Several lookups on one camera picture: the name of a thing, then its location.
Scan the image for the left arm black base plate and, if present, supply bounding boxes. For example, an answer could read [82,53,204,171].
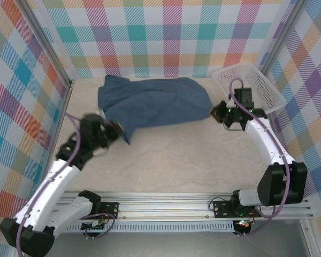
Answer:
[96,201,120,221]

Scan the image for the thin black wire loop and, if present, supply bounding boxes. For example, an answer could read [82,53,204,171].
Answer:
[208,197,231,213]

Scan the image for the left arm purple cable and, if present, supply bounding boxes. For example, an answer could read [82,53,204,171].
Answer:
[16,112,116,256]

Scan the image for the aluminium mounting rail beam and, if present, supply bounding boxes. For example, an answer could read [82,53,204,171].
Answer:
[53,191,314,222]

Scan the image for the white slotted cable duct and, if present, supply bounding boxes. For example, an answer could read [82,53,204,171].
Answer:
[64,221,236,233]

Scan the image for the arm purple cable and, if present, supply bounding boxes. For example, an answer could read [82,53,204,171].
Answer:
[16,112,116,256]
[228,78,291,238]

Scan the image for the aluminium frame leg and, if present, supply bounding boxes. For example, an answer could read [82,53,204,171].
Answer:
[299,219,320,257]

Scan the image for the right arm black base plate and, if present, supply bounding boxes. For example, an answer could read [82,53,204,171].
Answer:
[212,200,263,219]

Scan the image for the white plastic mesh basket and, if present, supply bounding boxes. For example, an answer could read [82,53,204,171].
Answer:
[212,63,287,115]

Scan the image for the aluminium frame post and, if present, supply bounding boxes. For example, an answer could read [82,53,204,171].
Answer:
[16,0,75,89]
[255,0,307,85]

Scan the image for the blue t-shirt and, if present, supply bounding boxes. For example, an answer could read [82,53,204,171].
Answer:
[97,75,213,146]

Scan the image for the grey metal shelf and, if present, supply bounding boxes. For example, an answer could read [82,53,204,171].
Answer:
[24,230,311,257]

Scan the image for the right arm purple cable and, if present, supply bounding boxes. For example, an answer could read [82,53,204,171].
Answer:
[228,78,291,238]

